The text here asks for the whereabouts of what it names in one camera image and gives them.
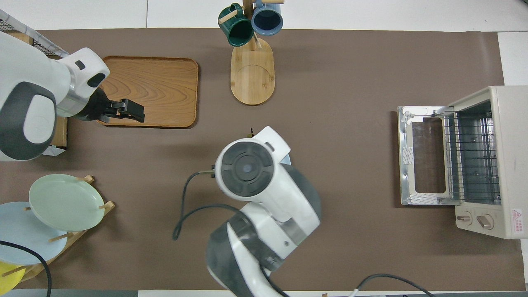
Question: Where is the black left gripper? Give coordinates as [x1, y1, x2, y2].
[75, 89, 146, 123]

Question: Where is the glass toaster oven door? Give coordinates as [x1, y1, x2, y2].
[398, 106, 460, 205]

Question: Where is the cream toaster oven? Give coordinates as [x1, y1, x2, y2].
[398, 85, 528, 240]

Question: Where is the rectangular wooden tray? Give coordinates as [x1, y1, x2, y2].
[94, 56, 199, 128]

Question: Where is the pale green racked plate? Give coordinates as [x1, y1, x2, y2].
[29, 174, 105, 232]

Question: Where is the wooden mug tree stand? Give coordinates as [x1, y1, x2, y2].
[219, 0, 285, 106]

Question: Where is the dark green mug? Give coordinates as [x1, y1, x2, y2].
[218, 3, 255, 47]

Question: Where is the wooden plate rack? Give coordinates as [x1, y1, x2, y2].
[2, 175, 116, 283]

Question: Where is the blue mug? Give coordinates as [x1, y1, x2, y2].
[251, 0, 284, 36]

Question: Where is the light blue racked plate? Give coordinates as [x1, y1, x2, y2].
[0, 202, 68, 265]

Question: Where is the yellow racked plate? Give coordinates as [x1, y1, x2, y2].
[0, 261, 26, 294]

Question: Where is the brown table mat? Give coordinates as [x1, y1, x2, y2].
[0, 28, 524, 291]

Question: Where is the wooden shelf wire basket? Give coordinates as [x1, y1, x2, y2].
[0, 9, 71, 156]

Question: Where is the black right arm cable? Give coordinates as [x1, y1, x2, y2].
[172, 169, 434, 297]

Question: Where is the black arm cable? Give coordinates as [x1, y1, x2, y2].
[172, 169, 434, 297]
[0, 240, 52, 297]

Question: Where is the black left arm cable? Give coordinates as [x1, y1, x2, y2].
[0, 240, 52, 297]

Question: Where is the metal oven wire rack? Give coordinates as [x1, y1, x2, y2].
[443, 111, 502, 203]

